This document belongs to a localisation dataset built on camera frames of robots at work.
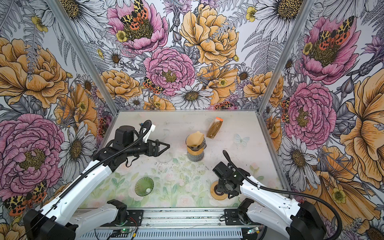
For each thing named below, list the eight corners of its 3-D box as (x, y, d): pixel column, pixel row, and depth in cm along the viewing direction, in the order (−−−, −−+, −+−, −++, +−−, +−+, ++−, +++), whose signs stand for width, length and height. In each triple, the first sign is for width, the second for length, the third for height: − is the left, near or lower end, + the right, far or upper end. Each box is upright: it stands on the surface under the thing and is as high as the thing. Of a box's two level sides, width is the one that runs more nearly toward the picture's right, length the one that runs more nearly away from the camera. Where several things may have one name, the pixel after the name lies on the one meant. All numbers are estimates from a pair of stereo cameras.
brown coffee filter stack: (206, 136, 108) (206, 128, 101) (214, 124, 115) (215, 116, 108) (213, 140, 106) (215, 132, 99) (222, 127, 113) (223, 119, 106)
